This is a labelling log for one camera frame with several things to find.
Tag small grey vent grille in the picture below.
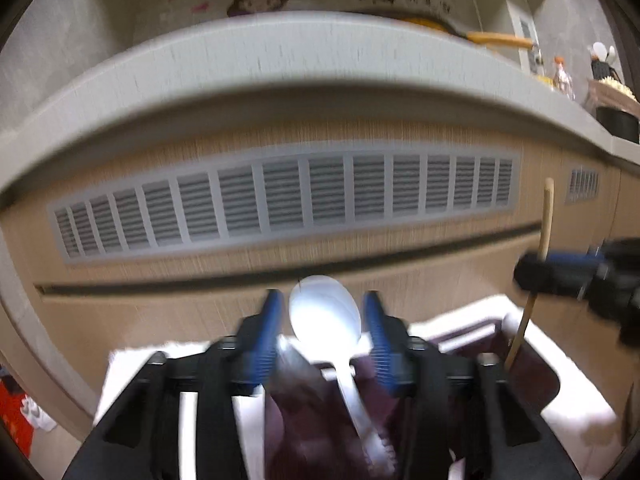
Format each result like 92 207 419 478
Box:
565 167 601 205

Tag frying pan with yellow handle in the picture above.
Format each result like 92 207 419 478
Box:
350 7 536 51

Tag orange-haired figurine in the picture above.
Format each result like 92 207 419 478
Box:
552 55 576 101

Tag grey stone countertop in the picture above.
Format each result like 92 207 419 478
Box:
0 10 640 211

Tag wooden cabinet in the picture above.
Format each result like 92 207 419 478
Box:
0 120 640 411

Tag purple utensil holder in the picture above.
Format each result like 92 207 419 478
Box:
262 317 560 480

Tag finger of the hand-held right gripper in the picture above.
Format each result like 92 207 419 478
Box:
515 255 599 297
541 251 608 271

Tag white shoes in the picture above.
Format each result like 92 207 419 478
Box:
21 394 57 432

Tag white textured table cloth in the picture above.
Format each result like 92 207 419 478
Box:
94 292 627 480

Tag long grey vent grille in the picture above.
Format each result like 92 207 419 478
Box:
47 142 522 266

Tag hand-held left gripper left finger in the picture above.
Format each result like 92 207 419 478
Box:
62 287 282 480

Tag wooden chopstick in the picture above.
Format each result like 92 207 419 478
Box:
504 177 555 372

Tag white plastic spoon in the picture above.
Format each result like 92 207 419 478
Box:
288 275 399 477

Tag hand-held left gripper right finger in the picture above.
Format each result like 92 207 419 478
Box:
361 290 583 480

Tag red floor mat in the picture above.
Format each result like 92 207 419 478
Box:
0 374 32 457

